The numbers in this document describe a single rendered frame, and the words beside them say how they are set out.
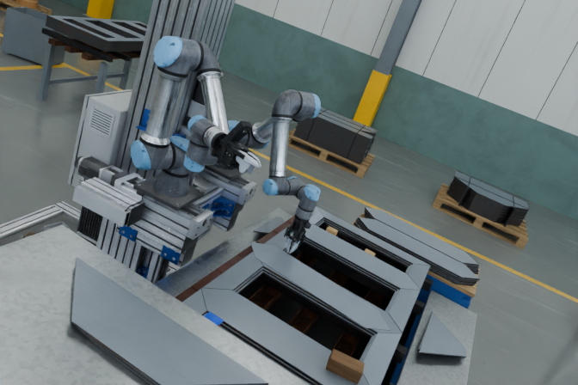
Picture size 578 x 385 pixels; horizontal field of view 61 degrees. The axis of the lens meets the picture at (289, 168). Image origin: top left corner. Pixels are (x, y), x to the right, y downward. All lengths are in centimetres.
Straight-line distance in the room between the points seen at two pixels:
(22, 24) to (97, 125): 486
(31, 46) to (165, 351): 614
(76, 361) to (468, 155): 841
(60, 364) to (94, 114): 139
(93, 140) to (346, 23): 728
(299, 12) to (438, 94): 295
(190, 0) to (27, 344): 144
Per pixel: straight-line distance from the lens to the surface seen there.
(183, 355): 135
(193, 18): 216
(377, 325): 218
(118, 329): 138
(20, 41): 726
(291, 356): 183
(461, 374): 239
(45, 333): 138
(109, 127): 240
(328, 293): 222
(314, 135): 667
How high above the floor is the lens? 199
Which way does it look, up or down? 20 degrees down
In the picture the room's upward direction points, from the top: 20 degrees clockwise
